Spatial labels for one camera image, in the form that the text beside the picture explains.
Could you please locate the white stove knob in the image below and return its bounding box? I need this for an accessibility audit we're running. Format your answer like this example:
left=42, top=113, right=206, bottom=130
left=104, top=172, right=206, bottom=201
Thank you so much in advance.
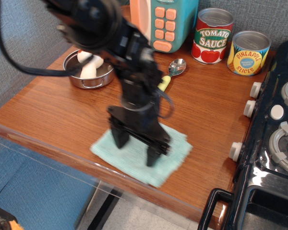
left=250, top=82, right=262, bottom=99
left=229, top=142, right=242, bottom=162
left=243, top=100, right=256, bottom=118

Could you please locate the pineapple slices can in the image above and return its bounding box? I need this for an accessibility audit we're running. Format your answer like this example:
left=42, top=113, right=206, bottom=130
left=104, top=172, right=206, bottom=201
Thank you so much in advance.
left=227, top=31, right=271, bottom=76

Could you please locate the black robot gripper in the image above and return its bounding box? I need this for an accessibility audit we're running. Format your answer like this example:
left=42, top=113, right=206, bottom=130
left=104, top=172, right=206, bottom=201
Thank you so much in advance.
left=108, top=96, right=170, bottom=167

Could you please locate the plush white brown mushroom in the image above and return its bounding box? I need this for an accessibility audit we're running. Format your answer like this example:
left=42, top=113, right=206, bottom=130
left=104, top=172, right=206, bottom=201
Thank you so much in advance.
left=77, top=50, right=104, bottom=79

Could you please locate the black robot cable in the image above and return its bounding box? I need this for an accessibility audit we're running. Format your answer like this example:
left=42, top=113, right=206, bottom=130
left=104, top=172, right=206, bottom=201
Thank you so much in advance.
left=0, top=0, right=84, bottom=77

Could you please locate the white round stove button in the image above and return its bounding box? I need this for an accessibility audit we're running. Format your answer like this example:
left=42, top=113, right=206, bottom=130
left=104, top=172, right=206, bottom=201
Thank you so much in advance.
left=270, top=104, right=284, bottom=120

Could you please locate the light blue cloth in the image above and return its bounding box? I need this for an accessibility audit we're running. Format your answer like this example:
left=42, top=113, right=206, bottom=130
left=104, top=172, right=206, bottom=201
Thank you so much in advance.
left=90, top=124, right=192, bottom=188

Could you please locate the tomato sauce can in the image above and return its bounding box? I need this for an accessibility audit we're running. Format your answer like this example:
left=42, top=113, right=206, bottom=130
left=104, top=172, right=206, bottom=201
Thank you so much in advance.
left=192, top=8, right=235, bottom=64

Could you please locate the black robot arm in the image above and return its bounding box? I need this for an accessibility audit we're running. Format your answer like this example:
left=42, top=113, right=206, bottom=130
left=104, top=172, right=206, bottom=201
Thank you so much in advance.
left=46, top=0, right=170, bottom=167

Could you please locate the grey stove burner lower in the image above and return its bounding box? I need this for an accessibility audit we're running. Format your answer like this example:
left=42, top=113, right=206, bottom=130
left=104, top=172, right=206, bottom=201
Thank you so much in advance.
left=269, top=122, right=288, bottom=171

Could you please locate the white stove knob lower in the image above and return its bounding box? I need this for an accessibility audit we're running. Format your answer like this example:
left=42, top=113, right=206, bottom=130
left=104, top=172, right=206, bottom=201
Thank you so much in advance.
left=229, top=142, right=242, bottom=162

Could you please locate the spoon with yellow-green handle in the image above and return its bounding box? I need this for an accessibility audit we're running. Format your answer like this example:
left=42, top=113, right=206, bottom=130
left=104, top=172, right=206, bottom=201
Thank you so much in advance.
left=158, top=58, right=187, bottom=92

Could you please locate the white stove knob upper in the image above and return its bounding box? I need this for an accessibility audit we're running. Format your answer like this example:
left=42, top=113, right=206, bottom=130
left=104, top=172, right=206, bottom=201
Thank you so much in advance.
left=250, top=82, right=262, bottom=99

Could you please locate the teal toy microwave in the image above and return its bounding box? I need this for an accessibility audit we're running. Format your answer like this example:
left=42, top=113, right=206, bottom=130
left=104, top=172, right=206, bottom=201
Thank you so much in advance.
left=129, top=0, right=199, bottom=53

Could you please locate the orange object bottom left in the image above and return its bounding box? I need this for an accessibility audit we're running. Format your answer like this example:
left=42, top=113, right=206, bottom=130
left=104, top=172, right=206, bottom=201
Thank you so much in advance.
left=6, top=220, right=24, bottom=230

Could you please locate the stainless steel pan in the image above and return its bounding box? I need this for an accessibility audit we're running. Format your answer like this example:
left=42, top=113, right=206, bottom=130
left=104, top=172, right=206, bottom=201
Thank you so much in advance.
left=63, top=50, right=115, bottom=89

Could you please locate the black toy stove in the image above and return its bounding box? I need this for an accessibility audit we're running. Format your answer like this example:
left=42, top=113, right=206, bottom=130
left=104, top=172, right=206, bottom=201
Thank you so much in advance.
left=198, top=41, right=288, bottom=230

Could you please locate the white stove knob middle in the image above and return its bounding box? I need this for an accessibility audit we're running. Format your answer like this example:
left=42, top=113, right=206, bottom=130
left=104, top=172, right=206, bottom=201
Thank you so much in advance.
left=243, top=100, right=256, bottom=118

